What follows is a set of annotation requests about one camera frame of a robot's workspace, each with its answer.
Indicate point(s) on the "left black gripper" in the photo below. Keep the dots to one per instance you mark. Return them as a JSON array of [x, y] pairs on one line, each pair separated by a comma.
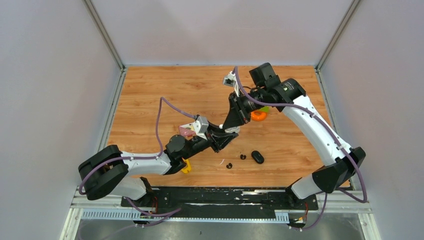
[[213, 132]]

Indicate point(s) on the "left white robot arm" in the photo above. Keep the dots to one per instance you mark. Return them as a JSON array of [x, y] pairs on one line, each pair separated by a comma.
[[115, 172]]

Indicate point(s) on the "yellow triangular plastic piece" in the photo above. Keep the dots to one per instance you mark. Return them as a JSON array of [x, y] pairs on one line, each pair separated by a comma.
[[187, 168]]

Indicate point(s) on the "black earbud case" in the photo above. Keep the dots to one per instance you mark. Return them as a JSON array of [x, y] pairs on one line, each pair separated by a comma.
[[257, 157]]

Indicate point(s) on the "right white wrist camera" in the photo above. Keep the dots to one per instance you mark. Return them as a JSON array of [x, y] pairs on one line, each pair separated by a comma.
[[230, 80]]

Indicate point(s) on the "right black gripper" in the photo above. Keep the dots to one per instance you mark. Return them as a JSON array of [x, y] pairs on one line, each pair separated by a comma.
[[236, 115]]

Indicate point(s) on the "pink snack packet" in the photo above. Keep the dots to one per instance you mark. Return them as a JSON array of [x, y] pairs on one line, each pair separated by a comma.
[[187, 130]]

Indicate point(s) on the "white earbud charging case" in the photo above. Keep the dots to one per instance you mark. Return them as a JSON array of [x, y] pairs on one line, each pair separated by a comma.
[[232, 130]]

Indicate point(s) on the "green toy brick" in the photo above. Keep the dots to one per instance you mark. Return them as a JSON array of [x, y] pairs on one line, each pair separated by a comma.
[[265, 109]]

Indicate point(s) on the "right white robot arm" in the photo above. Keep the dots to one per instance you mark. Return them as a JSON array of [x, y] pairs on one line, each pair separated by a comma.
[[340, 160]]

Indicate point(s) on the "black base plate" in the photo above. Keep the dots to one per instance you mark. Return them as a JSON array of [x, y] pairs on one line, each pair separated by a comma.
[[223, 202]]

